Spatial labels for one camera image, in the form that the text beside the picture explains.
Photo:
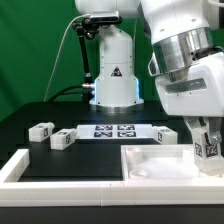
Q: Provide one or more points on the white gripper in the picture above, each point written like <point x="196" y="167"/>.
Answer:
<point x="201" y="94"/>

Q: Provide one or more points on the white square tabletop panel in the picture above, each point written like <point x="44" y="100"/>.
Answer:
<point x="162" y="162"/>

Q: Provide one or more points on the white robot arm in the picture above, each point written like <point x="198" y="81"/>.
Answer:
<point x="187" y="66"/>

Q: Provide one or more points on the white U-shaped obstacle fence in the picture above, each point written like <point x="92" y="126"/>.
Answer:
<point x="15" y="193"/>

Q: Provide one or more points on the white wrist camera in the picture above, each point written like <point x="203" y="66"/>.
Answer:
<point x="153" y="67"/>

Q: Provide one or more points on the white fiducial marker base plate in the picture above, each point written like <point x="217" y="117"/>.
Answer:
<point x="115" y="131"/>

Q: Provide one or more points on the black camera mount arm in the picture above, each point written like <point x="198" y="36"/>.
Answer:
<point x="84" y="50"/>

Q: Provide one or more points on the grey camera on mount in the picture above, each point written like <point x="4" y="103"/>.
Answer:
<point x="105" y="17"/>

